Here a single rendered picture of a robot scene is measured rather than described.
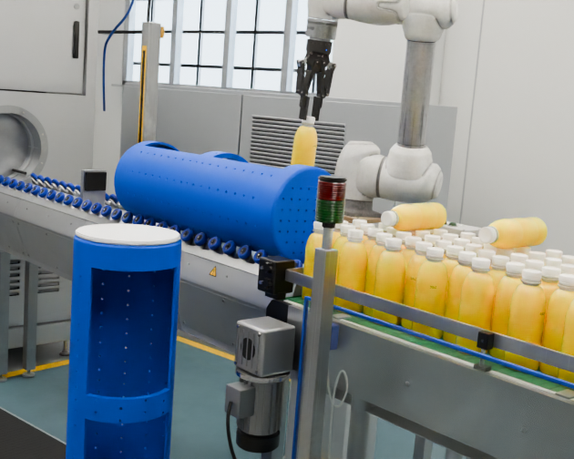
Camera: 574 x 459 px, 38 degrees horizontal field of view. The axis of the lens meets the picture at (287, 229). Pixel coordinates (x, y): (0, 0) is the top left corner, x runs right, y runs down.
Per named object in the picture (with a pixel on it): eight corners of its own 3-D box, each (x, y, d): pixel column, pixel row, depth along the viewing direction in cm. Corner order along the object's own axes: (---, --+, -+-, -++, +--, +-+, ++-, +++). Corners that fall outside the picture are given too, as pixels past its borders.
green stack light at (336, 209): (329, 219, 189) (331, 197, 188) (349, 223, 184) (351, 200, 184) (308, 219, 185) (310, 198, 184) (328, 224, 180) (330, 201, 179)
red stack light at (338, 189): (331, 197, 188) (333, 179, 188) (351, 200, 184) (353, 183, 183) (310, 197, 184) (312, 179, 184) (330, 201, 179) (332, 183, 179)
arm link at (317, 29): (301, 16, 245) (298, 36, 247) (319, 19, 238) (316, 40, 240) (325, 20, 250) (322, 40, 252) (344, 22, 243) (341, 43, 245)
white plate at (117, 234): (55, 227, 224) (54, 231, 224) (118, 244, 206) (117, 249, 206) (138, 220, 244) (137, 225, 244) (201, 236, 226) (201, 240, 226)
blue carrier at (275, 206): (176, 219, 318) (183, 143, 314) (338, 263, 253) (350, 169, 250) (109, 217, 299) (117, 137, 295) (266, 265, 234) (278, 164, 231)
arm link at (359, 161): (338, 194, 326) (346, 137, 324) (384, 201, 320) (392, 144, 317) (325, 196, 311) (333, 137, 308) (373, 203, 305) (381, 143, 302)
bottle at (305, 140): (283, 182, 255) (291, 119, 251) (297, 181, 261) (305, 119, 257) (302, 188, 251) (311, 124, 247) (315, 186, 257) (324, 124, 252)
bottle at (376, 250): (356, 313, 211) (363, 239, 208) (374, 310, 216) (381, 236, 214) (379, 320, 206) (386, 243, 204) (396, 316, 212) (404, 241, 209)
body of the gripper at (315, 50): (323, 39, 251) (319, 70, 253) (301, 36, 246) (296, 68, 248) (339, 42, 245) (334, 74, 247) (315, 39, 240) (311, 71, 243)
